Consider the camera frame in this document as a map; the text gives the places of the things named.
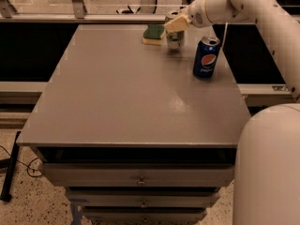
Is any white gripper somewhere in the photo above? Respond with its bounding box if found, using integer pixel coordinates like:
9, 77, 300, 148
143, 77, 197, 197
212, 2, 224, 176
164, 0, 212, 33

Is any green white 7up can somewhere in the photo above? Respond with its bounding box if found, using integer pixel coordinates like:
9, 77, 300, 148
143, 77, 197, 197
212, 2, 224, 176
165, 10, 185, 50

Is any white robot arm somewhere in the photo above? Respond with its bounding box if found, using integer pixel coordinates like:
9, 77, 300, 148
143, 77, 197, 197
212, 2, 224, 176
165, 0, 300, 225

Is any green yellow sponge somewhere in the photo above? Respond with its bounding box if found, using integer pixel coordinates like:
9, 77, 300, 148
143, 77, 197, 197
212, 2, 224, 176
142, 24, 165, 46

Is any blue pepsi can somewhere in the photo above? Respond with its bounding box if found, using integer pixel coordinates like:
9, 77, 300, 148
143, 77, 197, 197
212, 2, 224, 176
193, 36, 220, 79

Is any grey drawer cabinet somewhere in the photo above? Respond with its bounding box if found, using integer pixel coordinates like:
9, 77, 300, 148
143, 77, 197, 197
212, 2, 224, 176
17, 23, 252, 225

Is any middle grey drawer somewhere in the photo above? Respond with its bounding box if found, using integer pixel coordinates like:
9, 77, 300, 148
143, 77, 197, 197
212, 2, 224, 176
67, 189, 219, 208

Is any grey drawer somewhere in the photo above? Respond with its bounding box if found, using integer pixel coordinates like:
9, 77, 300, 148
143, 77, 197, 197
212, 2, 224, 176
82, 207, 206, 222
67, 189, 219, 208
40, 163, 234, 188

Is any top grey drawer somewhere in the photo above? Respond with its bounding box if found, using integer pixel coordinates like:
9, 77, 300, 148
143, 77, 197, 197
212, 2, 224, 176
40, 163, 234, 188

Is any bottom grey drawer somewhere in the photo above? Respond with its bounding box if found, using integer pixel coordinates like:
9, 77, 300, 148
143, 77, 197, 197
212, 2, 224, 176
82, 207, 206, 222

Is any black metal bar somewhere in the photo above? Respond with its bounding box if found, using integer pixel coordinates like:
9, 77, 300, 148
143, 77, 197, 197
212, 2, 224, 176
0, 131, 21, 203

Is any white hanging cable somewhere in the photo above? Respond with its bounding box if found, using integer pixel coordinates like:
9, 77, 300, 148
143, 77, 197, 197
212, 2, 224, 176
220, 22, 229, 50

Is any metal railing frame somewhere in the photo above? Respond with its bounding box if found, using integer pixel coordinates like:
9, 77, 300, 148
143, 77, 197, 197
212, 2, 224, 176
0, 0, 300, 26

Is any black floor cable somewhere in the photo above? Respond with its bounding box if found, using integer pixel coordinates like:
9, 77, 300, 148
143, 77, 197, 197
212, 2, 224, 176
0, 144, 44, 178

